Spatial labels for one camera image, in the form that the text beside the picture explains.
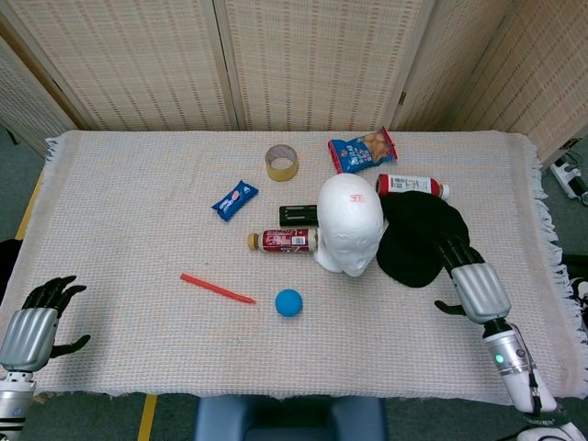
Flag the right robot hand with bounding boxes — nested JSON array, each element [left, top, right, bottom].
[[434, 232, 513, 326]]

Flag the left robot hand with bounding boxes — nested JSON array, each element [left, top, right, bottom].
[[0, 275, 92, 373]]

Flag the black cap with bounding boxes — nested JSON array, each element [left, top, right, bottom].
[[375, 190, 486, 289]]

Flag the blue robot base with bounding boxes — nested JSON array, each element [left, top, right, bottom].
[[192, 395, 390, 441]]

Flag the white red drink bottle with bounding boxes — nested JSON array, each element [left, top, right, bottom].
[[376, 173, 451, 201]]

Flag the white foam mannequin head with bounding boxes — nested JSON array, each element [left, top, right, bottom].
[[313, 172, 386, 278]]

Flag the red label drink bottle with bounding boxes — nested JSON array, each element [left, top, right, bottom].
[[247, 227, 320, 254]]

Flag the black and white object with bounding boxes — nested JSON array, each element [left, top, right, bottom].
[[562, 254, 588, 332]]

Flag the white woven tablecloth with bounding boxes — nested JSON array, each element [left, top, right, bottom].
[[0, 130, 576, 407]]

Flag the white power strip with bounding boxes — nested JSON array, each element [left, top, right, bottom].
[[549, 158, 588, 206]]

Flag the blue snack chip bag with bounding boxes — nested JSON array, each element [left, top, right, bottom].
[[327, 126, 400, 175]]

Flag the blue ball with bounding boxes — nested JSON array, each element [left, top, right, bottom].
[[274, 288, 304, 318]]

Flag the red plastic stick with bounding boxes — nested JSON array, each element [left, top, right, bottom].
[[179, 273, 257, 306]]

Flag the black rectangular box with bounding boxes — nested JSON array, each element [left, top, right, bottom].
[[278, 204, 320, 228]]

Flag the brown packing tape roll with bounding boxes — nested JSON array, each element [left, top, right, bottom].
[[264, 143, 300, 183]]

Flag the blue cookie packet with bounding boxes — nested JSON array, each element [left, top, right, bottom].
[[210, 179, 259, 223]]

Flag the woven folding screen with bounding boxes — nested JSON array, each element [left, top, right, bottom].
[[0, 0, 588, 163]]

